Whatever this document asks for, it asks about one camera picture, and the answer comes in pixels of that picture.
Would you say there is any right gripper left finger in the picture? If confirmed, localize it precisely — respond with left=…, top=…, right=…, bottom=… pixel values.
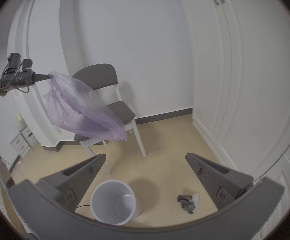
left=38, top=153, right=107, bottom=212

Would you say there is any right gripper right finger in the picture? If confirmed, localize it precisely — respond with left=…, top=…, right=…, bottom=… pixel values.
left=185, top=152, right=254, bottom=211

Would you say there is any black plastic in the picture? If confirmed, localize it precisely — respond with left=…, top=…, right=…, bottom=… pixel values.
left=177, top=194, right=195, bottom=215

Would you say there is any purple plastic bag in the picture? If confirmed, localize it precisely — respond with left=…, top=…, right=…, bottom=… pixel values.
left=43, top=71, right=128, bottom=142

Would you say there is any white trash bin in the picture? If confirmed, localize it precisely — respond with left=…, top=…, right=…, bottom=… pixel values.
left=90, top=180, right=142, bottom=226

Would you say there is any crumpled white paper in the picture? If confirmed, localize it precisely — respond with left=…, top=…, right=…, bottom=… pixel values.
left=189, top=192, right=201, bottom=208

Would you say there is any beige table lamp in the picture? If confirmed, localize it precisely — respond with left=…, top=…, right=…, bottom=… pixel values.
left=17, top=113, right=28, bottom=129

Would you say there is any white bedside table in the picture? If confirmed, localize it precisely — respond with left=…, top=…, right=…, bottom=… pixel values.
left=20, top=126, right=38, bottom=148
left=9, top=133, right=32, bottom=157

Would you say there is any grey and white chair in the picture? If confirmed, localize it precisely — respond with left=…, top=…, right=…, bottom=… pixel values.
left=71, top=63, right=147, bottom=174

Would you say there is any white wardrobe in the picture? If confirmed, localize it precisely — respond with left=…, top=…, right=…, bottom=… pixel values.
left=176, top=0, right=290, bottom=204

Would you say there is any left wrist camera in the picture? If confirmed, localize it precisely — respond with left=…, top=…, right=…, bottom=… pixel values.
left=22, top=58, right=33, bottom=71

